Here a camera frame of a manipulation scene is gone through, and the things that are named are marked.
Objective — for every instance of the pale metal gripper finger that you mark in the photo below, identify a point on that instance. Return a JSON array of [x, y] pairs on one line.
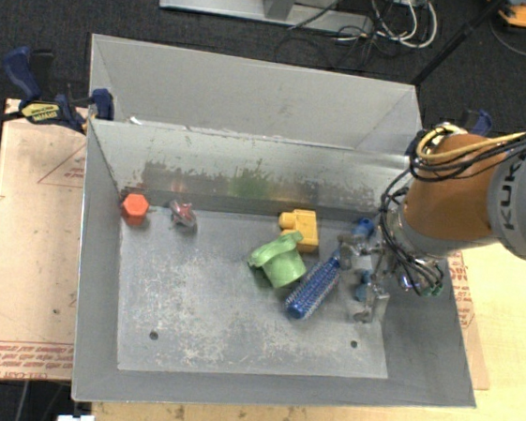
[[351, 252], [374, 304]]

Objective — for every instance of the yellow toy block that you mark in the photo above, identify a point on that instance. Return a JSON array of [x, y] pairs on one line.
[[305, 231]]

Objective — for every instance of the blue bristle brush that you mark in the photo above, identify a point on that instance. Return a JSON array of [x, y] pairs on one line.
[[313, 288]]

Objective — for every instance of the green toy bolt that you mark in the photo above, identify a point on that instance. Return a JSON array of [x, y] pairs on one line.
[[283, 264]]

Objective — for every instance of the grey metal bin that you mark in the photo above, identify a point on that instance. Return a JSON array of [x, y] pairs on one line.
[[233, 305]]

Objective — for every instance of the small red and grey toy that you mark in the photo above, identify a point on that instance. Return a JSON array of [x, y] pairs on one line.
[[183, 214]]

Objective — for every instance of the orange hexagonal toy bolt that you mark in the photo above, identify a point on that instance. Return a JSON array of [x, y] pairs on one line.
[[134, 208]]

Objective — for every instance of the brown cardboard board, red print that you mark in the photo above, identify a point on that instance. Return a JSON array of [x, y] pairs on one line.
[[32, 249]]

